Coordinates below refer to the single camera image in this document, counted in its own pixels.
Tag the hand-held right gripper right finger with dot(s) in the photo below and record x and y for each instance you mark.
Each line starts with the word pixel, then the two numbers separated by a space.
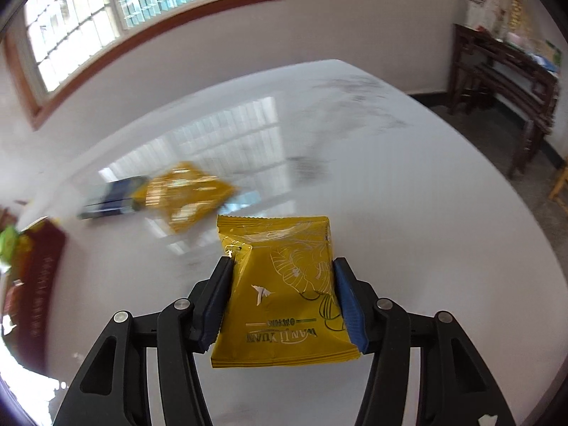
pixel 350 306

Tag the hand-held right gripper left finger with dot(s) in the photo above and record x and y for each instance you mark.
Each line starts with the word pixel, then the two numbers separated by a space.
pixel 219 301

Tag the yellow snack packet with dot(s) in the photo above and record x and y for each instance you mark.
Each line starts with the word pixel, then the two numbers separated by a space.
pixel 186 195
pixel 284 293

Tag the gold tin box red outside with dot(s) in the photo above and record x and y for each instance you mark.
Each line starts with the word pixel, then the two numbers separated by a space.
pixel 40 284

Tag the navy and white packet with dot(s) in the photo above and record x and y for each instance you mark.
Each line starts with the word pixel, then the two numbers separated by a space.
pixel 115 197

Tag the green tissue pack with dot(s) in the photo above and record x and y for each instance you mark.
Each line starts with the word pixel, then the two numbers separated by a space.
pixel 8 244

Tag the wooden stool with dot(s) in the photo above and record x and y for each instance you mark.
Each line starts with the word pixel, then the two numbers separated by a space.
pixel 560 191

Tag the dark wooden table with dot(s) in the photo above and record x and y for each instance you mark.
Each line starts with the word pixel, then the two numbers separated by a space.
pixel 510 75

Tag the wooden framed window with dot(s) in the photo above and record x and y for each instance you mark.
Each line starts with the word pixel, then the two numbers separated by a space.
pixel 111 17

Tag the clutter of papers and boxes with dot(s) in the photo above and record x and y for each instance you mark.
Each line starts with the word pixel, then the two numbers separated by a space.
pixel 510 22

